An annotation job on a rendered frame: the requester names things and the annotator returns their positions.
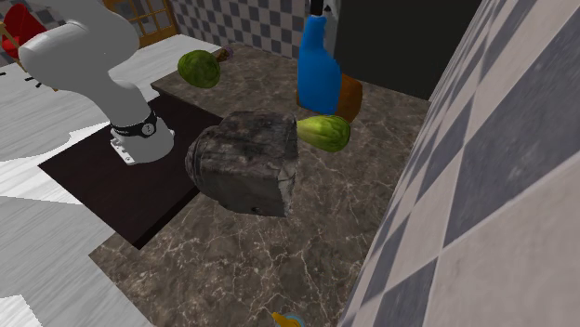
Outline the long green lettuce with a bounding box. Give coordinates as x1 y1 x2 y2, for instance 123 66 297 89
296 114 352 153

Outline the wooden glass door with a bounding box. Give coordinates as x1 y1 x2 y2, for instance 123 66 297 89
102 0 179 49

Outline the round green lettuce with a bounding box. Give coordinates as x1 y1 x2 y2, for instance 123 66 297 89
177 49 222 90

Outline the yellow and blue item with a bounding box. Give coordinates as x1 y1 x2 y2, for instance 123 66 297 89
270 311 306 327

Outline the dark robot stand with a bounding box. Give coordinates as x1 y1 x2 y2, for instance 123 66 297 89
37 93 226 251

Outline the brown round pot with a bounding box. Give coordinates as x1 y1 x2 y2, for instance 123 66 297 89
296 73 364 124

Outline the red chair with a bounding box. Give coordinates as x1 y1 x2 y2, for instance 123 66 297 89
0 3 48 61

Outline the blue spray bottle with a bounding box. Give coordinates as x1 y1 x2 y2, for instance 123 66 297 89
297 14 343 117

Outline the grey toaster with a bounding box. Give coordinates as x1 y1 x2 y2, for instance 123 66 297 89
184 110 300 218

